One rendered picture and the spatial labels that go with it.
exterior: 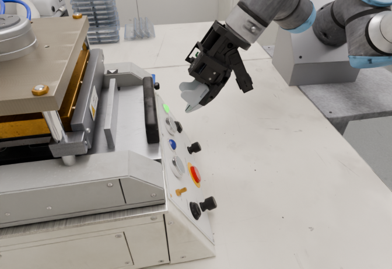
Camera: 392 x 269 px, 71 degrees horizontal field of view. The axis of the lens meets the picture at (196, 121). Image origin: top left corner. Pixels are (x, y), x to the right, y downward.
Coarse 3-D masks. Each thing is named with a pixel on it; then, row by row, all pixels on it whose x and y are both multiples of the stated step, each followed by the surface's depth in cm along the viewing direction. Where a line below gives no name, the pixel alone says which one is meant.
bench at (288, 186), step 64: (256, 64) 113; (192, 128) 80; (256, 128) 80; (320, 128) 80; (256, 192) 63; (320, 192) 63; (384, 192) 63; (256, 256) 51; (320, 256) 51; (384, 256) 51
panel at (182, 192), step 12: (156, 96) 62; (168, 132) 57; (180, 132) 67; (168, 144) 53; (180, 144) 63; (168, 156) 50; (180, 156) 58; (192, 156) 69; (168, 168) 47; (168, 180) 44; (180, 180) 50; (192, 180) 58; (168, 192) 42; (180, 192) 45; (192, 192) 54; (180, 204) 44; (192, 216) 47; (204, 216) 54; (204, 228) 51
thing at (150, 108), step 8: (144, 80) 51; (152, 80) 52; (144, 88) 49; (152, 88) 49; (144, 96) 47; (152, 96) 47; (144, 104) 45; (152, 104) 45; (144, 112) 44; (152, 112) 43; (152, 120) 42; (152, 128) 42; (152, 136) 42
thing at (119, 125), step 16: (112, 80) 51; (112, 96) 47; (128, 96) 54; (112, 112) 44; (128, 112) 50; (96, 128) 46; (112, 128) 42; (128, 128) 46; (144, 128) 46; (96, 144) 43; (112, 144) 42; (128, 144) 43; (144, 144) 43; (160, 160) 41
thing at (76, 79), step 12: (84, 60) 47; (84, 72) 45; (72, 84) 40; (72, 96) 38; (60, 108) 36; (72, 108) 36; (0, 120) 34; (12, 120) 34; (24, 120) 34; (36, 120) 34; (0, 132) 34; (12, 132) 34; (24, 132) 35; (36, 132) 35; (48, 132) 35; (0, 144) 35; (12, 144) 36; (24, 144) 36
